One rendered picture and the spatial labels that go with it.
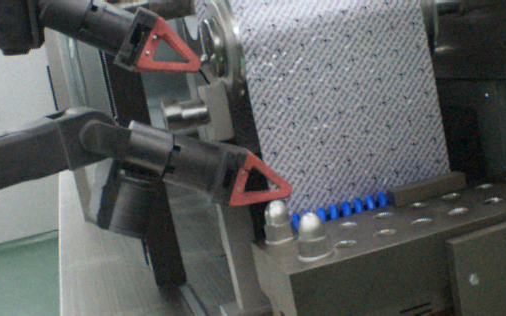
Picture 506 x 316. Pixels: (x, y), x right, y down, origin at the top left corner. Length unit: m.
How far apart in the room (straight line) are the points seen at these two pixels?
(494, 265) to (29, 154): 0.50
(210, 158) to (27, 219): 5.70
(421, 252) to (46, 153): 0.40
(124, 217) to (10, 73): 5.61
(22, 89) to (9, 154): 5.63
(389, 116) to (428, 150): 0.07
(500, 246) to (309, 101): 0.29
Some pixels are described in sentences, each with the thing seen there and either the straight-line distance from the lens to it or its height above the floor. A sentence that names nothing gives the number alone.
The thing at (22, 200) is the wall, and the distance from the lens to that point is 6.58.
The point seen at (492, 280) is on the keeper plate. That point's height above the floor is 0.97.
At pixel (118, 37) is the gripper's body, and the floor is 1.29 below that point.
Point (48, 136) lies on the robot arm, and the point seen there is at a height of 1.20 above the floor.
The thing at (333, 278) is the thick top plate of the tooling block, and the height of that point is 1.01.
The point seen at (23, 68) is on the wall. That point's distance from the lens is 6.50.
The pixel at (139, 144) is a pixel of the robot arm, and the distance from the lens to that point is 0.92.
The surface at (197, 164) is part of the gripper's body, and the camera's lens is 0.93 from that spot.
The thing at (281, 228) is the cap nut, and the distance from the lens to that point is 0.90.
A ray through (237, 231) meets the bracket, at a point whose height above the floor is 1.02.
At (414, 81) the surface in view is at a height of 1.16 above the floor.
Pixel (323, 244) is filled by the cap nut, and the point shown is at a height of 1.04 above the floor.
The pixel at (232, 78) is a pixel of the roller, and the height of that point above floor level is 1.21.
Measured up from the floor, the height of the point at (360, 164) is 1.08.
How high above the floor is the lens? 1.26
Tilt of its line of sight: 9 degrees down
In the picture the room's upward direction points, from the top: 12 degrees counter-clockwise
